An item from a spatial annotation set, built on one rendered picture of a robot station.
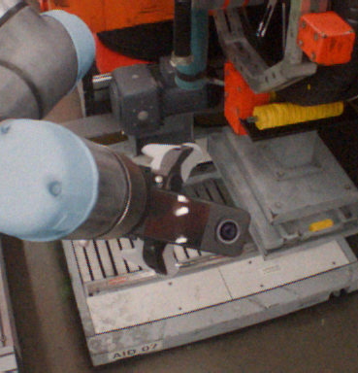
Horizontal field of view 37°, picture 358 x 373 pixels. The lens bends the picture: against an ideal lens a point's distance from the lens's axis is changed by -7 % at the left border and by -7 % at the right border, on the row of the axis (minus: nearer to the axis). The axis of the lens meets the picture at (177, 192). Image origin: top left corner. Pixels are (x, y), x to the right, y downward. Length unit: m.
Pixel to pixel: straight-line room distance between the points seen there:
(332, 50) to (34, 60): 0.68
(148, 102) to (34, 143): 1.36
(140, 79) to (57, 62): 1.24
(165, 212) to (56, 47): 0.18
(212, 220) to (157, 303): 1.04
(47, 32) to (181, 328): 1.10
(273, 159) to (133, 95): 0.46
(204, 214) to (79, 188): 0.18
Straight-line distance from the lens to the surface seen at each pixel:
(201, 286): 1.56
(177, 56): 1.13
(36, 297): 1.68
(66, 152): 0.33
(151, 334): 1.47
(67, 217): 0.34
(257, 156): 1.72
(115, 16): 1.75
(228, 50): 1.48
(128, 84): 1.69
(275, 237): 1.60
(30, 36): 0.49
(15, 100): 0.44
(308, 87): 1.28
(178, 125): 2.00
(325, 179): 1.69
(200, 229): 0.50
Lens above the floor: 1.35
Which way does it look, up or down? 45 degrees down
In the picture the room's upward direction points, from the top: straight up
